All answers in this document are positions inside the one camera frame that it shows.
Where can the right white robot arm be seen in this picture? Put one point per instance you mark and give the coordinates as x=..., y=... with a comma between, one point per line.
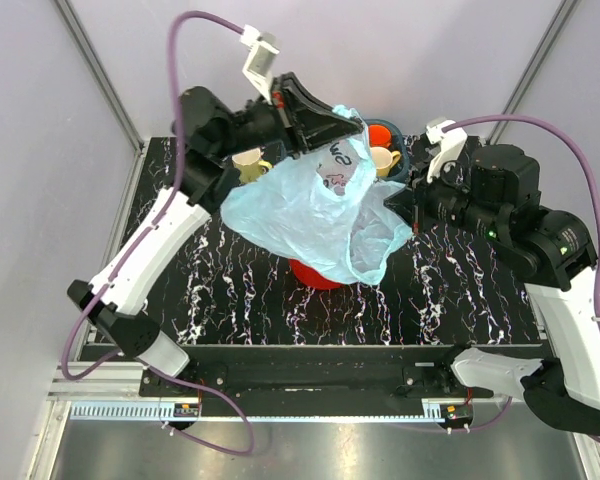
x=551, y=252

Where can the red mesh trash bin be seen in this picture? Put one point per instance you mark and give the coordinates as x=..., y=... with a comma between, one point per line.
x=310, y=277

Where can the teal plastic dish tub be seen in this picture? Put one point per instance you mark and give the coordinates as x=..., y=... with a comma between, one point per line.
x=400, y=171

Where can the light blue plastic trash bag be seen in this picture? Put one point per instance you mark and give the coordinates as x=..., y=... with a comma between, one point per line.
x=324, y=209

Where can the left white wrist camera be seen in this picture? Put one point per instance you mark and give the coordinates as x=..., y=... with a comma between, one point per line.
x=262, y=53

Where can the orange plastic cup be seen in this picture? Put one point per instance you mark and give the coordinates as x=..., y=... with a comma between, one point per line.
x=379, y=136

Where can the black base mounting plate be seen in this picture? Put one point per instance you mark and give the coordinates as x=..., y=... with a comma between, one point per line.
x=318, y=382

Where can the aluminium frame post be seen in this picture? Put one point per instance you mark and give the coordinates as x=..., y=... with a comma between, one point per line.
x=88, y=53
x=540, y=55

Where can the yellow-green ceramic mug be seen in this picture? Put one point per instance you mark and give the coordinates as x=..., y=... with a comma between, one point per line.
x=251, y=165

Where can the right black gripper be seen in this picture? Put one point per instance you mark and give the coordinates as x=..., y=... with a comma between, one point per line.
x=412, y=204

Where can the aluminium front rail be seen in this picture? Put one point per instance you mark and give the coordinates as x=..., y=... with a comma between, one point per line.
x=127, y=392

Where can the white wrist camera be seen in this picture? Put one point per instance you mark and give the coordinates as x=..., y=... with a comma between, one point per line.
x=262, y=53
x=450, y=142

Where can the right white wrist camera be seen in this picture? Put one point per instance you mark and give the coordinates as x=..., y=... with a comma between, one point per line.
x=450, y=142

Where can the right aluminium frame post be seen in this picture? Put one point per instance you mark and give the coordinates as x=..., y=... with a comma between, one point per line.
x=540, y=55

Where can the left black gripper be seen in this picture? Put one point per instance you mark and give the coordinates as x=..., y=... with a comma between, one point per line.
x=304, y=122

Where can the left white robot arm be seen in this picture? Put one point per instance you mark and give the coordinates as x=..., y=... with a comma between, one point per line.
x=207, y=133

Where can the left aluminium frame post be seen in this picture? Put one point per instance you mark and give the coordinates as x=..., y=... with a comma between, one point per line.
x=88, y=53

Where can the yellow mug in tub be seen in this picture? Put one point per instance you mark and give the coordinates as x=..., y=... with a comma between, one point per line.
x=384, y=160

